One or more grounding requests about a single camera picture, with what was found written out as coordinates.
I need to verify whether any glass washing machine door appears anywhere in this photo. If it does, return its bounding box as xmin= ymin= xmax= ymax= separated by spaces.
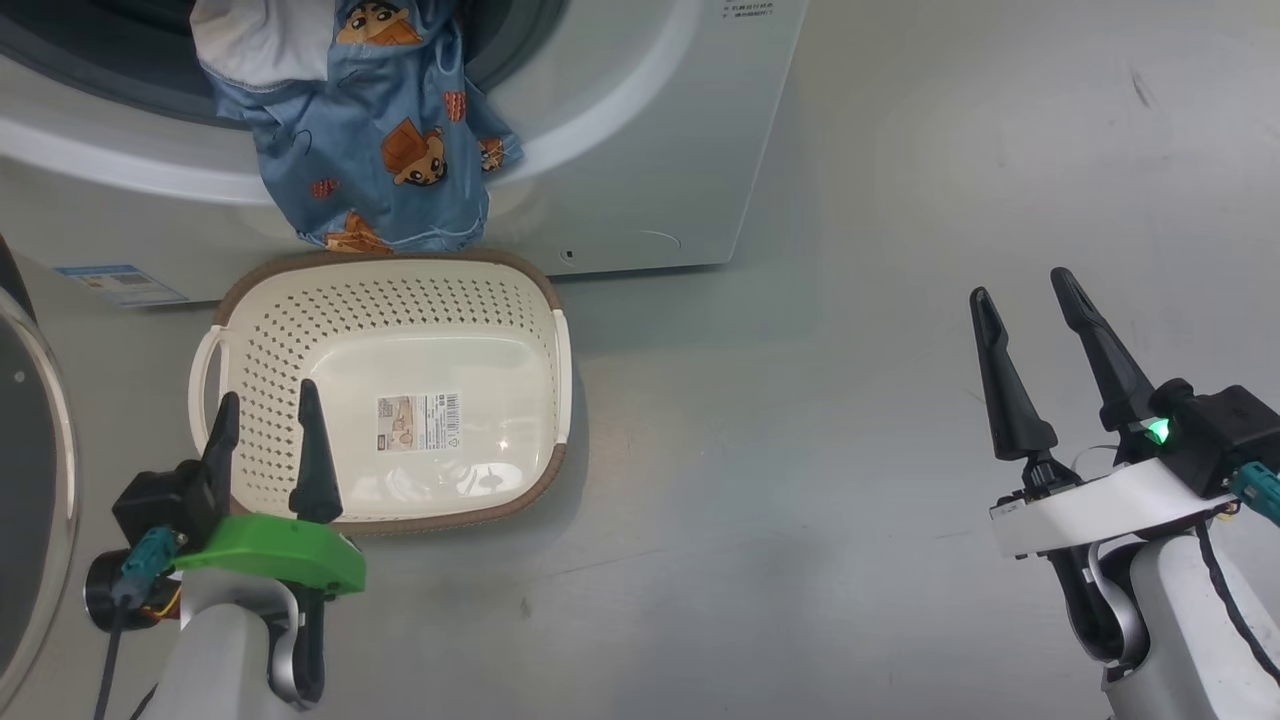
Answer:
xmin=0 ymin=235 xmax=81 ymax=713

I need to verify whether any paper barcode basket label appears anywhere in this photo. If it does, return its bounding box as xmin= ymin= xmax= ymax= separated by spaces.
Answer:
xmin=377 ymin=392 xmax=463 ymax=453

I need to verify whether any teal plug right camera cable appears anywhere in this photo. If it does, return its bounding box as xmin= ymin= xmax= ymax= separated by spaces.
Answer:
xmin=1230 ymin=462 xmax=1280 ymax=528

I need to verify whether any blue cartoon print garment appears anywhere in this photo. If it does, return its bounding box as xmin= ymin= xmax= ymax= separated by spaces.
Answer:
xmin=190 ymin=0 xmax=524 ymax=254

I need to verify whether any cream perforated basket brown rim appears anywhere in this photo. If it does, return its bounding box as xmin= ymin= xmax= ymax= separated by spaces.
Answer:
xmin=188 ymin=250 xmax=573 ymax=534

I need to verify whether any white front-load washing machine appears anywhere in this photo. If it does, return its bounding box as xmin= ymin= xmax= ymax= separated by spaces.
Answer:
xmin=0 ymin=0 xmax=809 ymax=307

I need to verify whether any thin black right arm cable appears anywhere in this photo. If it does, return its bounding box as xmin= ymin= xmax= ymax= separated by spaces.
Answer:
xmin=1195 ymin=525 xmax=1280 ymax=691

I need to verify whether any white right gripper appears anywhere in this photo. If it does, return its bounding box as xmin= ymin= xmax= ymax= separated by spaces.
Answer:
xmin=969 ymin=267 xmax=1238 ymax=559

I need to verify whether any blue energy label sticker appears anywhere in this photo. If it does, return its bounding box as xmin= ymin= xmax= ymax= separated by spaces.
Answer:
xmin=55 ymin=263 xmax=189 ymax=308

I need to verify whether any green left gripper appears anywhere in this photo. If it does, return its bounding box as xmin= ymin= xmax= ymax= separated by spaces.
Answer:
xmin=172 ymin=378 xmax=367 ymax=598

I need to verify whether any teal plug left camera cable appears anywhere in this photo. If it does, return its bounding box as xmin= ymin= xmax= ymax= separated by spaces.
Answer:
xmin=95 ymin=528 xmax=189 ymax=720

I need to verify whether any teal plug camera cable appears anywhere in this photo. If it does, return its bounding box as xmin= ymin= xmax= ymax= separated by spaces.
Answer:
xmin=1230 ymin=462 xmax=1280 ymax=528
xmin=95 ymin=528 xmax=189 ymax=720

